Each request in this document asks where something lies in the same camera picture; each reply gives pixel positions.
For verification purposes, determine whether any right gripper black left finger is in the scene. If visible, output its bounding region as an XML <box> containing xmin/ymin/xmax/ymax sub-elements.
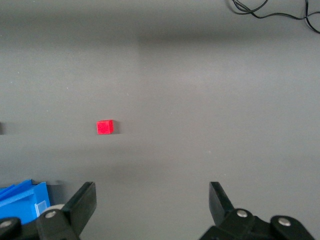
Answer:
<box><xmin>0</xmin><ymin>181</ymin><xmax>97</xmax><ymax>240</ymax></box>

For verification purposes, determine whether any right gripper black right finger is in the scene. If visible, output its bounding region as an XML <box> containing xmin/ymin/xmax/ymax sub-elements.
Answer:
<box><xmin>199</xmin><ymin>181</ymin><xmax>316</xmax><ymax>240</ymax></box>

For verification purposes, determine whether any small red cube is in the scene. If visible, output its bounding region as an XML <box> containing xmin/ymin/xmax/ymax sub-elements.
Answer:
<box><xmin>96</xmin><ymin>119</ymin><xmax>115</xmax><ymax>136</ymax></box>

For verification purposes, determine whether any blue plastic bin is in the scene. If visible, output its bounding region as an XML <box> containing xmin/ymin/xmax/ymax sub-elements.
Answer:
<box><xmin>0</xmin><ymin>178</ymin><xmax>53</xmax><ymax>226</ymax></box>

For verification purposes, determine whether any thin black cable on table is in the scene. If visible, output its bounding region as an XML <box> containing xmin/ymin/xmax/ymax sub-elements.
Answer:
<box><xmin>226</xmin><ymin>0</ymin><xmax>320</xmax><ymax>35</ymax></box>

